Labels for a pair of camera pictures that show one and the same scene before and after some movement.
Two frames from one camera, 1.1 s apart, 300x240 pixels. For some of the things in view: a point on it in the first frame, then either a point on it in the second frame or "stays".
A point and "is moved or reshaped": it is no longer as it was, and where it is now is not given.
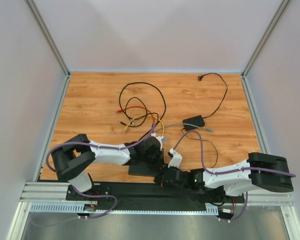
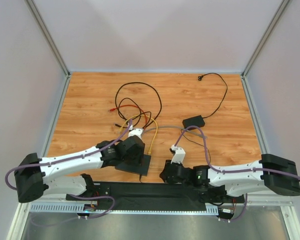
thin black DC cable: x=199 y=139 to x=197 y=140
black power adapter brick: x=197 y=121 stays
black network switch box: x=154 y=169 is moved or reshaped
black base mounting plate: x=129 y=195 stays
